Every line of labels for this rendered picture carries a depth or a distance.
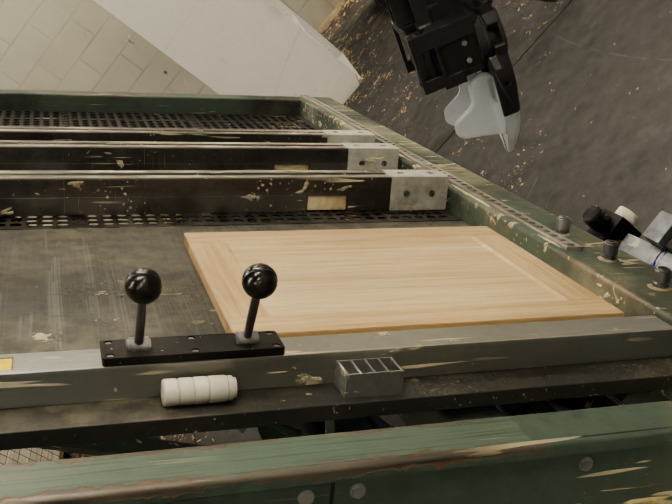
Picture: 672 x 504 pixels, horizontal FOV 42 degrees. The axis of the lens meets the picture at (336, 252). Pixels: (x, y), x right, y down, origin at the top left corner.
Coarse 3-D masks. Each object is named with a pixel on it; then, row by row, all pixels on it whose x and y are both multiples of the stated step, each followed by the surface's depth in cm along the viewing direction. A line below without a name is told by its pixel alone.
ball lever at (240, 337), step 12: (264, 264) 92; (252, 276) 91; (264, 276) 91; (276, 276) 92; (252, 288) 91; (264, 288) 91; (252, 300) 94; (252, 312) 96; (252, 324) 97; (240, 336) 99; (252, 336) 99
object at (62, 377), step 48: (336, 336) 105; (384, 336) 106; (432, 336) 107; (480, 336) 108; (528, 336) 109; (576, 336) 111; (624, 336) 113; (0, 384) 90; (48, 384) 92; (96, 384) 94; (144, 384) 95; (240, 384) 99; (288, 384) 101
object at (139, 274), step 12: (132, 276) 87; (144, 276) 87; (156, 276) 88; (132, 288) 87; (144, 288) 87; (156, 288) 88; (132, 300) 88; (144, 300) 88; (144, 312) 91; (144, 324) 93; (132, 348) 95; (144, 348) 95
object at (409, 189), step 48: (0, 192) 154; (48, 192) 156; (96, 192) 159; (144, 192) 162; (192, 192) 164; (240, 192) 167; (288, 192) 170; (336, 192) 173; (384, 192) 176; (432, 192) 179
